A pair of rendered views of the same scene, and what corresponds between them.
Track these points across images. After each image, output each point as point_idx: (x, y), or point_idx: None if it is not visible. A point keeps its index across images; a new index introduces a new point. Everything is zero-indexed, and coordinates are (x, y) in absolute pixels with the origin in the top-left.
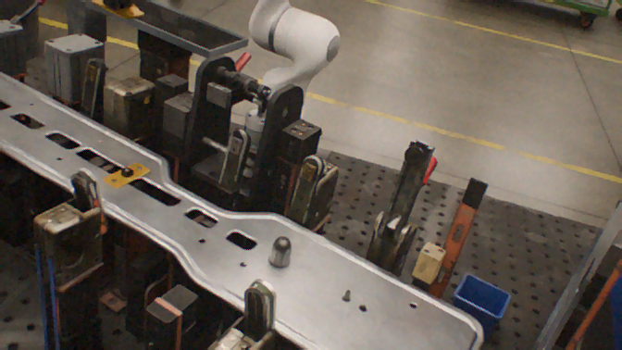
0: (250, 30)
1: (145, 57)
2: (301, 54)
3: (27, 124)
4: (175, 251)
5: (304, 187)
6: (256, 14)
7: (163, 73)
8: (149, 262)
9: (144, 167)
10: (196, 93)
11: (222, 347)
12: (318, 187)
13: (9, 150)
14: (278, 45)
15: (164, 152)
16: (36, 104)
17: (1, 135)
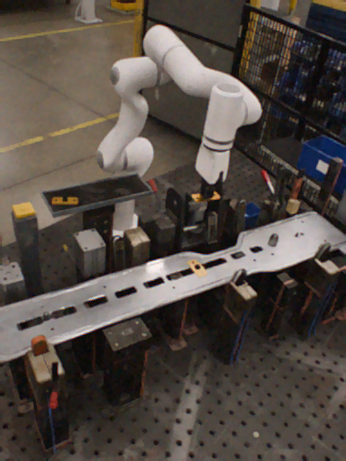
0: (109, 167)
1: (95, 220)
2: (144, 162)
3: (104, 299)
4: (259, 269)
5: (241, 215)
6: (116, 157)
7: (109, 221)
8: (220, 293)
9: (192, 260)
10: (182, 212)
11: (330, 268)
12: None
13: (158, 304)
14: (130, 166)
15: (159, 253)
16: (105, 284)
17: (141, 304)
